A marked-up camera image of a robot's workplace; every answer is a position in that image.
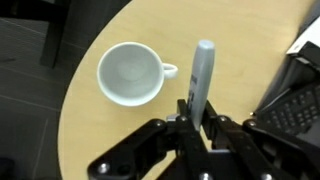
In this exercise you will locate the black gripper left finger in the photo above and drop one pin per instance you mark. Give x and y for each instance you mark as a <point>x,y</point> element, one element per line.
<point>134,156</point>

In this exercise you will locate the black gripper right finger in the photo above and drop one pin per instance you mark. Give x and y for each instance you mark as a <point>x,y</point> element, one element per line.
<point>262,153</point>

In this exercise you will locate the blue capped white marker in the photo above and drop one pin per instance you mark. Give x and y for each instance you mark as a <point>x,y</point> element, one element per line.
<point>200,80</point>

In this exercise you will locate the white ceramic mug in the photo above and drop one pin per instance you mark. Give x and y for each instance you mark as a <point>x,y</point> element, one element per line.
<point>132,74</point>

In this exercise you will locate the black table leg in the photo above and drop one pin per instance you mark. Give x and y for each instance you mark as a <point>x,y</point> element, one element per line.
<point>54,34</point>

